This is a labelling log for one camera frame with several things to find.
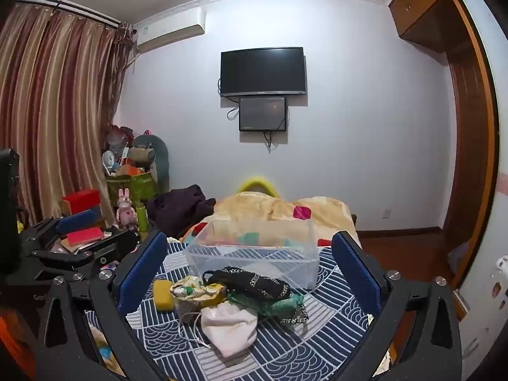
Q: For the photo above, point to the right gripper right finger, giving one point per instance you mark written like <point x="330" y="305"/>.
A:
<point x="387" y="301"/>

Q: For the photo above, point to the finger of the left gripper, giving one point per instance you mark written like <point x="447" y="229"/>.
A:
<point x="49" y="229"/>
<point x="113" y="248"/>

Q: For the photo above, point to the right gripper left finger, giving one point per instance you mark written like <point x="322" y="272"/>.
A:
<point x="115" y="297"/>

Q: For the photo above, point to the yellow sponge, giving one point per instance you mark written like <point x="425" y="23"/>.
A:
<point x="162" y="297"/>

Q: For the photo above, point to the floral yellow green scarf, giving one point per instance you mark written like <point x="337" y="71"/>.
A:
<point x="191" y="289"/>

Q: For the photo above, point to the green knitted cloth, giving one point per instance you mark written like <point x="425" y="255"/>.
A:
<point x="288" y="311"/>

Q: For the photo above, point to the clear plastic storage box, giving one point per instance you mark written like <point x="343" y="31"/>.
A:
<point x="280" y="249"/>

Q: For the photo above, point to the white drawstring pouch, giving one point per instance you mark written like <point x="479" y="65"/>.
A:
<point x="228" y="328"/>

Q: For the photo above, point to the black pouch with chain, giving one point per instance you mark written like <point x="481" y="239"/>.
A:
<point x="261" y="288"/>

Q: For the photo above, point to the red box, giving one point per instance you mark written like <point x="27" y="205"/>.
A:
<point x="80" y="201"/>

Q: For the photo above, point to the pink bunny toy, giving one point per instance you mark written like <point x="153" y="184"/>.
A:
<point x="126" y="216"/>

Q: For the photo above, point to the green bottle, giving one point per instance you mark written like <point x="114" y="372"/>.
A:
<point x="142" y="217"/>

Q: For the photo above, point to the green cardboard box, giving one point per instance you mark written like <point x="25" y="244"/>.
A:
<point x="141" y="187"/>

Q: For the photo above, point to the blue white patterned tablecloth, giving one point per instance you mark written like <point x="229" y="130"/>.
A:
<point x="309" y="351"/>

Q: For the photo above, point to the dark purple garment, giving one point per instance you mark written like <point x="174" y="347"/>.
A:
<point x="179" y="209"/>

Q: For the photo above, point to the beige patchwork blanket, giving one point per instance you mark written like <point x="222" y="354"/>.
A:
<point x="328" y="215"/>

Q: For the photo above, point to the grey green plush toy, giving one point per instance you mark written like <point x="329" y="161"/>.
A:
<point x="151" y="153"/>

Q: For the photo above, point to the striped brown curtain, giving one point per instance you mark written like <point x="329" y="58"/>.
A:
<point x="61" y="80"/>

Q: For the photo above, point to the yellow green fuzzy hoop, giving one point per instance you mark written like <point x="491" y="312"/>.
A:
<point x="259" y="184"/>

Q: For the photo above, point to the white air conditioner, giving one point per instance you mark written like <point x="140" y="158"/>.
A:
<point x="171" y="29"/>

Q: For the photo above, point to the wooden wardrobe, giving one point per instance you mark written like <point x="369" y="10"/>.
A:
<point x="447" y="29"/>

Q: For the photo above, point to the small black wall monitor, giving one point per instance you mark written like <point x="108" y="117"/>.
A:
<point x="262" y="114"/>

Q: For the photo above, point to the large black wall television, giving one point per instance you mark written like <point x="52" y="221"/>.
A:
<point x="263" y="71"/>

